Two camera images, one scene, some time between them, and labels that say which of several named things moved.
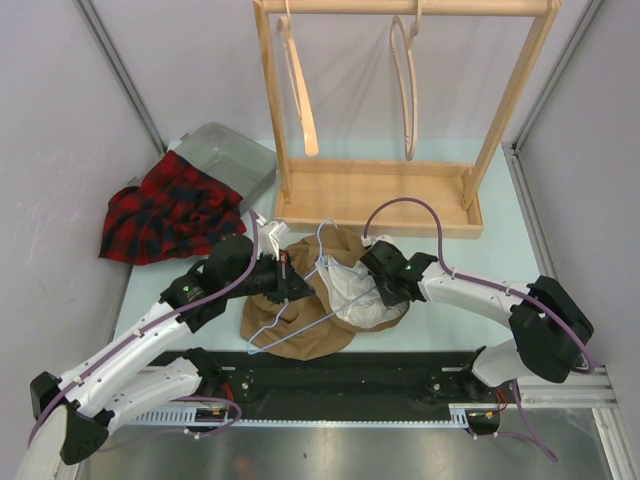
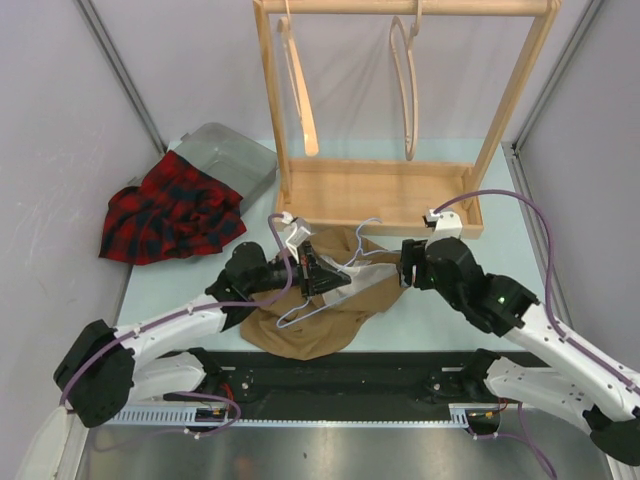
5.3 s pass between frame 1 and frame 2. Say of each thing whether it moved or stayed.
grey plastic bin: stayed
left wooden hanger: stayed
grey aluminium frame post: stayed
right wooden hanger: stayed
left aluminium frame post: stayed
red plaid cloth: stayed
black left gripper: moved
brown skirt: moved
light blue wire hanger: moved
